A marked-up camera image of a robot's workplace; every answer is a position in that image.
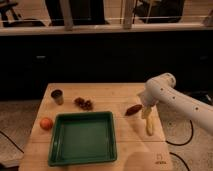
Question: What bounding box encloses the dark grape bunch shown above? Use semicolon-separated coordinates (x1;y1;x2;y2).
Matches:
74;97;93;110

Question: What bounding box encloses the green plastic tray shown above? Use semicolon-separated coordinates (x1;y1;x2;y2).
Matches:
48;111;117;167

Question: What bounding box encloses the dark metal cup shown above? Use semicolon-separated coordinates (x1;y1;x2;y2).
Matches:
51;89;64;105

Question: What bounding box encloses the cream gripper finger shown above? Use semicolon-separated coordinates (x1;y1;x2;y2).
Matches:
141;106;152;119

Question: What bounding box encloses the orange round fruit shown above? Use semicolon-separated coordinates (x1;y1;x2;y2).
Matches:
40;117;53;130

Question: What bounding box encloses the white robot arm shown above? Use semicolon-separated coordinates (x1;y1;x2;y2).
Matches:
138;73;213;136

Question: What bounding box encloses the wooden railing post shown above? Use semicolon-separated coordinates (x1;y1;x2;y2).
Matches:
123;0;134;29
60;0;73;31

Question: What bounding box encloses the black cable on floor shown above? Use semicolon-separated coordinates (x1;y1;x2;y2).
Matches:
165;119;195;171

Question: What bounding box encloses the black cable at left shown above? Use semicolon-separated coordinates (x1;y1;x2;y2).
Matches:
0;130;25;154

